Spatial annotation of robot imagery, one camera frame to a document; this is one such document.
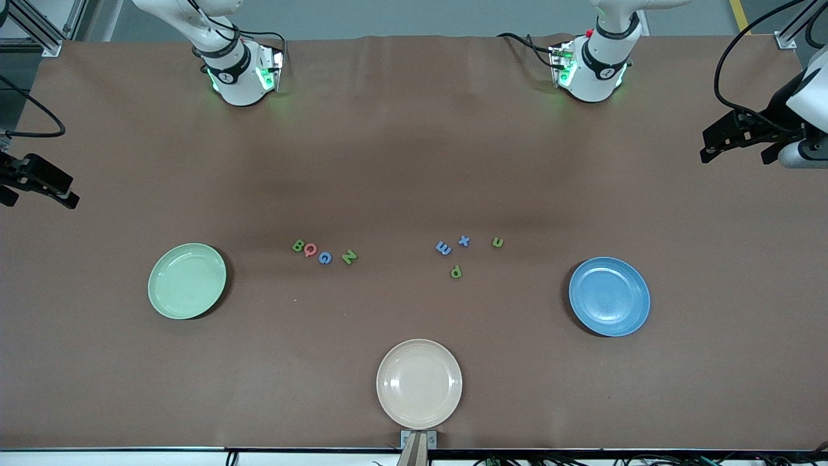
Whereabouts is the beige plate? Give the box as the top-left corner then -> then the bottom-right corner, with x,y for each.
376,338 -> 464,430

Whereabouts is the aluminium frame profile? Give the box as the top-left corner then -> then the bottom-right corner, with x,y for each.
773,0 -> 828,50
0,0 -> 88,58

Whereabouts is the light green plate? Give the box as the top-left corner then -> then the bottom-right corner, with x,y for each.
147,243 -> 228,320

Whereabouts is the blue plate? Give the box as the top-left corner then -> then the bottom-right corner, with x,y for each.
569,256 -> 651,338

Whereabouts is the black right arm base cable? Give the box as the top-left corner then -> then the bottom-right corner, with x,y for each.
184,0 -> 287,72

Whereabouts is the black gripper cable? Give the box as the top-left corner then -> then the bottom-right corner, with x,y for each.
714,0 -> 809,125
0,74 -> 67,139

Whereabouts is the black arm base cable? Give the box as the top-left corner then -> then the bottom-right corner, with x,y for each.
497,32 -> 558,69
184,0 -> 287,72

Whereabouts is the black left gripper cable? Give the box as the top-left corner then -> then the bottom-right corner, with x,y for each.
714,0 -> 809,125

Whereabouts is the brown table mat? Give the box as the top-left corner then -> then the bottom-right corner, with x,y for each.
0,34 -> 828,451

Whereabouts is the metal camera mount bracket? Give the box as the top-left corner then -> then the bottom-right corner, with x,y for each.
396,430 -> 438,466

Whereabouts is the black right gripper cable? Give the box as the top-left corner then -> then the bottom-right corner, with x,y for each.
0,74 -> 67,139

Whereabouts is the white table edge rail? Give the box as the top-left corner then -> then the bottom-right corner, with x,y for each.
0,448 -> 828,466

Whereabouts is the black left arm base cable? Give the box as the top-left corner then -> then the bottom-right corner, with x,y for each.
497,32 -> 558,69

